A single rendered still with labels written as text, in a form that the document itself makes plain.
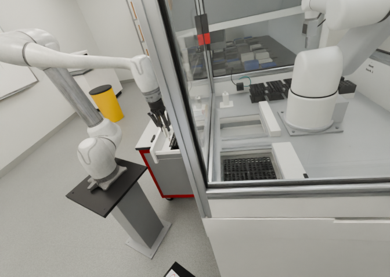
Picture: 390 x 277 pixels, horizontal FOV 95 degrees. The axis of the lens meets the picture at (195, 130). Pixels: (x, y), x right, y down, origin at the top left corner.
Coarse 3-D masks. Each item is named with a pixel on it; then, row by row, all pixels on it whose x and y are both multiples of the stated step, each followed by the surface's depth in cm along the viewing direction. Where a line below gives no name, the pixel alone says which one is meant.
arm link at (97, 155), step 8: (80, 144) 99; (88, 144) 98; (96, 144) 99; (104, 144) 104; (112, 144) 112; (80, 152) 97; (88, 152) 96; (96, 152) 98; (104, 152) 102; (112, 152) 109; (80, 160) 98; (88, 160) 97; (96, 160) 99; (104, 160) 102; (112, 160) 108; (88, 168) 100; (96, 168) 100; (104, 168) 103; (112, 168) 107; (96, 176) 103; (104, 176) 105
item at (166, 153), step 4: (172, 128) 124; (172, 132) 127; (168, 140) 124; (164, 144) 121; (168, 144) 120; (164, 148) 117; (168, 148) 116; (156, 152) 106; (160, 152) 106; (164, 152) 105; (168, 152) 105; (172, 152) 105; (176, 152) 104; (160, 156) 107; (164, 156) 107; (168, 156) 107; (172, 156) 106; (176, 156) 106; (180, 156) 106
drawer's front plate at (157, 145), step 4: (164, 124) 126; (160, 128) 120; (160, 132) 117; (156, 136) 113; (160, 136) 117; (164, 136) 124; (156, 140) 110; (160, 140) 116; (164, 140) 123; (152, 144) 108; (156, 144) 109; (160, 144) 116; (152, 148) 104; (156, 148) 109; (160, 148) 115; (152, 152) 104; (152, 156) 106; (156, 156) 108; (156, 160) 107
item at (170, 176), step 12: (144, 132) 153; (156, 132) 149; (144, 144) 139; (144, 156) 143; (156, 168) 151; (168, 168) 149; (180, 168) 148; (156, 180) 160; (168, 180) 158; (180, 180) 157; (168, 192) 169; (180, 192) 167; (192, 192) 165
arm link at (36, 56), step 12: (24, 48) 72; (36, 48) 73; (48, 48) 76; (36, 60) 74; (48, 60) 75; (60, 60) 76; (72, 60) 78; (84, 60) 80; (96, 60) 83; (108, 60) 87; (120, 60) 90
